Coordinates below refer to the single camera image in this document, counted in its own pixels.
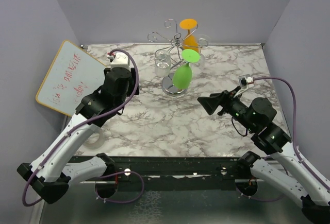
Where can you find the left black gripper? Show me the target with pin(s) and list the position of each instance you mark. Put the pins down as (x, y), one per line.
(133, 84)

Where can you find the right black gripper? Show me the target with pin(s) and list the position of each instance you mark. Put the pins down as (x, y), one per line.
(211, 103)

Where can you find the green plastic wine glass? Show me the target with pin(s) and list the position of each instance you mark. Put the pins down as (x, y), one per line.
(183, 75)

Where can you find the clear wine glass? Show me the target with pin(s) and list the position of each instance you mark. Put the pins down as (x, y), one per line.
(203, 42)
(162, 63)

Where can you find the orange plastic wine glass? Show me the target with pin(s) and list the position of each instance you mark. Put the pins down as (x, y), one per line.
(190, 25)

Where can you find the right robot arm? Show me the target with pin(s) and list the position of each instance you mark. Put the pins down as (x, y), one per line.
(300, 186)

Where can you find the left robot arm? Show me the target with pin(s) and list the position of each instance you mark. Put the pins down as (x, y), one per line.
(50, 175)

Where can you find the chrome wine glass rack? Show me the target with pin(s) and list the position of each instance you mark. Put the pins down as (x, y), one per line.
(175, 49)

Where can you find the small whiteboard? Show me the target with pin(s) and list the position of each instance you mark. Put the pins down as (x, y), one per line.
(72, 75)

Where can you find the clear tape roll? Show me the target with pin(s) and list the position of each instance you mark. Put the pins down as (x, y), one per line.
(96, 140)

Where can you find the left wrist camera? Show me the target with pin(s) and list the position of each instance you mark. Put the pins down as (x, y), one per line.
(119, 59)

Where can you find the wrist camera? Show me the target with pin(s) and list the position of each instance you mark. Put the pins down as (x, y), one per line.
(246, 81)
(119, 59)

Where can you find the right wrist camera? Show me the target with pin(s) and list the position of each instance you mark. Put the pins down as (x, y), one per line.
(246, 81)

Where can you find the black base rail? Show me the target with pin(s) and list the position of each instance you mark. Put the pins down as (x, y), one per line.
(178, 173)

